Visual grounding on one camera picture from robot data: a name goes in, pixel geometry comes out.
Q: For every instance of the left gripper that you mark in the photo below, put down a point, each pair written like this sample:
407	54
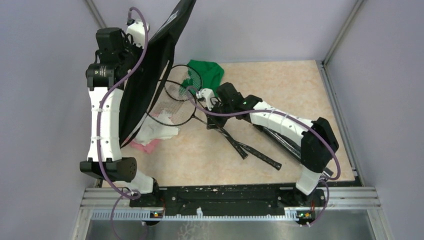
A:
138	49

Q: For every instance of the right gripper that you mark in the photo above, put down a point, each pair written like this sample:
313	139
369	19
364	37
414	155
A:
213	122

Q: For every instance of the black racket bag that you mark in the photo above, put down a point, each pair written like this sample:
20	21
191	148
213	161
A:
144	86

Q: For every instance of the black shuttlecock tube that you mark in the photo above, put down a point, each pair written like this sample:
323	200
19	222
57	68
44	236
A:
311	152

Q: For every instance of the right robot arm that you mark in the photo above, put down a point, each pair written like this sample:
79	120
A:
256	111

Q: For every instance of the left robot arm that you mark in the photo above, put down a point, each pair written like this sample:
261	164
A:
118	54

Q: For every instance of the green cloth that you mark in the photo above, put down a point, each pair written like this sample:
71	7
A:
204	74

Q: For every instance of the white towel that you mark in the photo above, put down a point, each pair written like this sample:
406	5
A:
159	126

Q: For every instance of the pink cloth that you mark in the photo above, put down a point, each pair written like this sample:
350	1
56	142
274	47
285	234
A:
148	148

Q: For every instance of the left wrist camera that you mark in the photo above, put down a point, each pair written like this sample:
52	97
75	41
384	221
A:
135	27

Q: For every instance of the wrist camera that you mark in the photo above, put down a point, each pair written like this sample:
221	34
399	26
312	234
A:
209	97
135	27

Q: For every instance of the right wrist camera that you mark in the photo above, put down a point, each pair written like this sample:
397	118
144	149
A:
209	97

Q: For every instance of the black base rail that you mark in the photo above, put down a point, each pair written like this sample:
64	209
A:
243	200

